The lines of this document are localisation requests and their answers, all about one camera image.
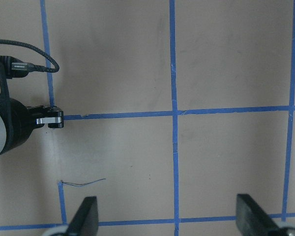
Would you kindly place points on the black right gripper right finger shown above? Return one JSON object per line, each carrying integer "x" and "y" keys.
{"x": 251, "y": 219}

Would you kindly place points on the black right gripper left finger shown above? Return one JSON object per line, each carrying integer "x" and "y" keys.
{"x": 85, "y": 221}

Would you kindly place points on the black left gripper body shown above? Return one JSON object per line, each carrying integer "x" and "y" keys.
{"x": 17, "y": 121}

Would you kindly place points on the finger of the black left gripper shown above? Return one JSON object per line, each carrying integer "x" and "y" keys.
{"x": 51, "y": 116}

